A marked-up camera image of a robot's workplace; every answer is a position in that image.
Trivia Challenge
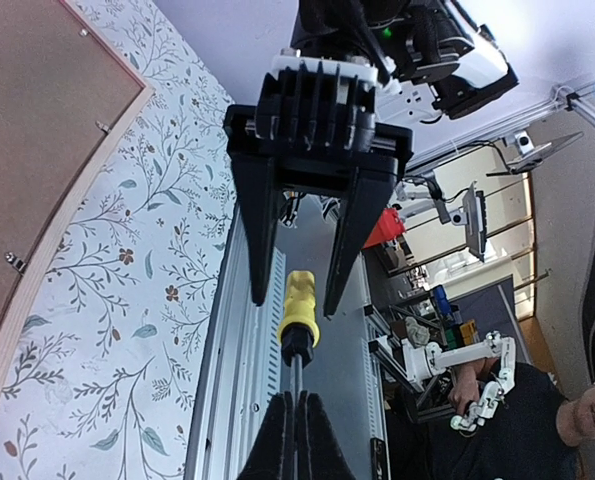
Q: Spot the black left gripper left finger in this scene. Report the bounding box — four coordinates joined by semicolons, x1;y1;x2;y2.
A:
237;392;295;480

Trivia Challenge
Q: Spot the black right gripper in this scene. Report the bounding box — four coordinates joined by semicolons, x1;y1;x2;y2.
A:
224;55;412;316

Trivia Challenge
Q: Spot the yellow handled screwdriver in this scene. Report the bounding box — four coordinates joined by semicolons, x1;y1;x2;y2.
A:
277;270;320;402

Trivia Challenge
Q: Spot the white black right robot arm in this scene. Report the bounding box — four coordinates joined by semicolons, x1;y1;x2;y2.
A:
223;1;518;315

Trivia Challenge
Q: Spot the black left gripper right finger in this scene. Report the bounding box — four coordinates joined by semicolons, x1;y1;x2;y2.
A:
296;391;355;480

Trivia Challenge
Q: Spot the aluminium front rail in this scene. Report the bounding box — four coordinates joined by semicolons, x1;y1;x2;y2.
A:
184;198;390;479

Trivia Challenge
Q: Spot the person in dark shirt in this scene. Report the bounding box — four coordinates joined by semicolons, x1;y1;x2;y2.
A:
430;362;595;479

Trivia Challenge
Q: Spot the floral patterned table mat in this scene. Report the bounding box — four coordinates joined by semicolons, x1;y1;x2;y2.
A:
0;1;235;479

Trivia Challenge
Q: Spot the pink picture frame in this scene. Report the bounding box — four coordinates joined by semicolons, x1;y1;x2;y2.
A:
0;1;153;391

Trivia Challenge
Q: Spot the red box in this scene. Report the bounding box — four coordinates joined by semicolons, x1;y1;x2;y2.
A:
363;208;405;249

